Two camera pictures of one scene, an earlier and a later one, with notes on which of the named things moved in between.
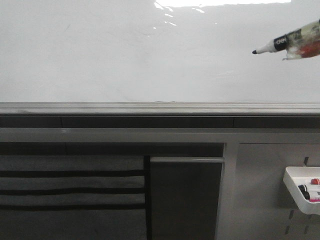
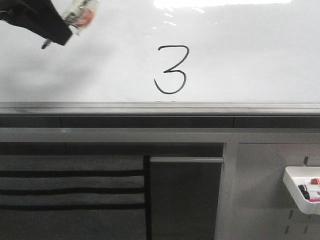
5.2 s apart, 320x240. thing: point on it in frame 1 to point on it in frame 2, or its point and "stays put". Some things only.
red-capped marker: (315, 181) stays put
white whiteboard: (154, 58) stays put
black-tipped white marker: (279, 43) to (79, 15)
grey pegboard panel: (255, 202) stays put
